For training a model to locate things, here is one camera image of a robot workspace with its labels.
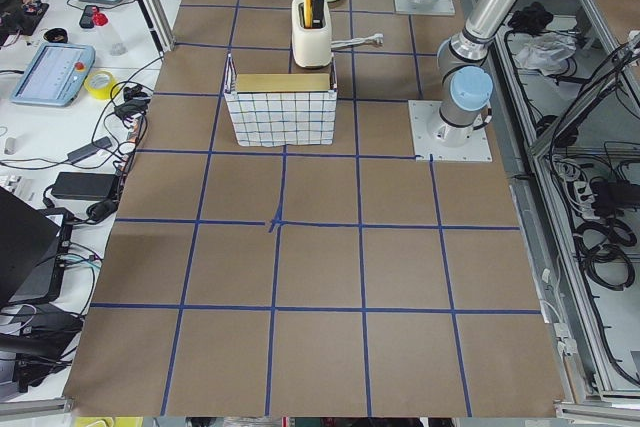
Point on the black power adapter brick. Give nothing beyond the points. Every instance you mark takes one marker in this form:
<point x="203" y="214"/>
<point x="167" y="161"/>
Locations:
<point x="84" y="186"/>

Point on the white two-slot toaster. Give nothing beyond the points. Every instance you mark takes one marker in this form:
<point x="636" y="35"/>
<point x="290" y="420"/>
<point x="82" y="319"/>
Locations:
<point x="311" y="47"/>

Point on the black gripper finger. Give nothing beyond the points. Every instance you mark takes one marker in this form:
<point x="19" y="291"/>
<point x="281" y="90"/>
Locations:
<point x="307" y="13"/>
<point x="319" y="13"/>

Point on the white checkered fabric basket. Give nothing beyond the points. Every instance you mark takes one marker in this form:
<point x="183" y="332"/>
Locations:
<point x="278" y="109"/>

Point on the blue teach pendant tablet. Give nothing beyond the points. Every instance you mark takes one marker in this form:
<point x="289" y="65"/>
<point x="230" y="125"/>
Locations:
<point x="55" y="75"/>

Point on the crumpled white cloth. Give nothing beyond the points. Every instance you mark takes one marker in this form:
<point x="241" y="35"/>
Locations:
<point x="548" y="53"/>

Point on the square metal base plate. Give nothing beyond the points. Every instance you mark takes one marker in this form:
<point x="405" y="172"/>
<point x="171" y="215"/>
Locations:
<point x="435" y="140"/>

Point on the clear bottle with red cap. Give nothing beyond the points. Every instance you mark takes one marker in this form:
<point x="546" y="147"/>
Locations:
<point x="109" y="35"/>

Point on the black laptop computer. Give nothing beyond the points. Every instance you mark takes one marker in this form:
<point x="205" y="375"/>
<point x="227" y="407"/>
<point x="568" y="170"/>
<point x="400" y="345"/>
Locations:
<point x="33" y="243"/>

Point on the yellow tape roll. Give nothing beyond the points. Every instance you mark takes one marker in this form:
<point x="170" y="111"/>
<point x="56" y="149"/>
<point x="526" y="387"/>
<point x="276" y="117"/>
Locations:
<point x="101" y="85"/>

